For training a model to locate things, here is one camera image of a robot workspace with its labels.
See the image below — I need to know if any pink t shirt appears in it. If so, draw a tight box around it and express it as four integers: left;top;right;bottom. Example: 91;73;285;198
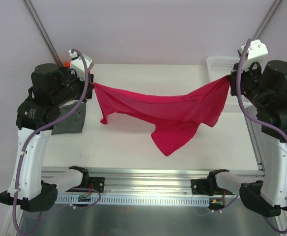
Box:
94;76;230;156

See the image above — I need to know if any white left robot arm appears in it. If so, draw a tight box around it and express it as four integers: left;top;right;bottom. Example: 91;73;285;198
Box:
0;63;94;212

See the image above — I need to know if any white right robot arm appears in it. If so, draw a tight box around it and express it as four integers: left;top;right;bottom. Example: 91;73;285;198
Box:
206;60;287;217

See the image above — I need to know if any orange folded t shirt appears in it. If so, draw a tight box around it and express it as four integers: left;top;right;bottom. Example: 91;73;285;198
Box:
64;61;70;67

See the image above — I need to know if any grey folded t shirt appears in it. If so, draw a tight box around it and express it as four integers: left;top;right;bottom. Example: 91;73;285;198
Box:
52;102;86;135

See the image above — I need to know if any white plastic basket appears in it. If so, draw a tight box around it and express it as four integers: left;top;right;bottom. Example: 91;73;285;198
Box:
206;56;239;82

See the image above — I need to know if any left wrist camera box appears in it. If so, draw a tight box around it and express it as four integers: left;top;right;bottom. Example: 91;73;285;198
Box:
31;63;73;105

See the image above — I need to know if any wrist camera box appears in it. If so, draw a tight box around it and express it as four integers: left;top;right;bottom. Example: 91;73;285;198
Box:
31;63;73;105
252;60;287;110

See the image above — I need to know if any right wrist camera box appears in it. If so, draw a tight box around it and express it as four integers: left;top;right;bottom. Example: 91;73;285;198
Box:
252;60;287;110

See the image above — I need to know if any right aluminium corner post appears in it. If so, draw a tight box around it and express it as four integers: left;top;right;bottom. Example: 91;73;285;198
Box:
252;0;284;40

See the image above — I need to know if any aluminium corner post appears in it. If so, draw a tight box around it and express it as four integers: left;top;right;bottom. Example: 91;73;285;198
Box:
252;0;284;40
22;0;63;66

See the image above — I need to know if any left aluminium corner post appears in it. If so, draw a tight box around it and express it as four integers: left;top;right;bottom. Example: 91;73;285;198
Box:
22;0;63;66

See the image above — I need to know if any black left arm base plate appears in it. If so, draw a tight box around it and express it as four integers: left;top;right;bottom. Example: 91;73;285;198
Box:
83;177;105;193

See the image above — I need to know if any aluminium mounting rail frame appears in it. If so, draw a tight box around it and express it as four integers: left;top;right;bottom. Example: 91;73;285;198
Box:
37;108;266;197

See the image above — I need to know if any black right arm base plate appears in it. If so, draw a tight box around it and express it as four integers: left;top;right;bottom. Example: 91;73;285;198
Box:
190;178;234;196

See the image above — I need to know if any white slotted cable duct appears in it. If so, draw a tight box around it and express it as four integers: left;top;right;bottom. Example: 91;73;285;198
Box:
56;194;209;207

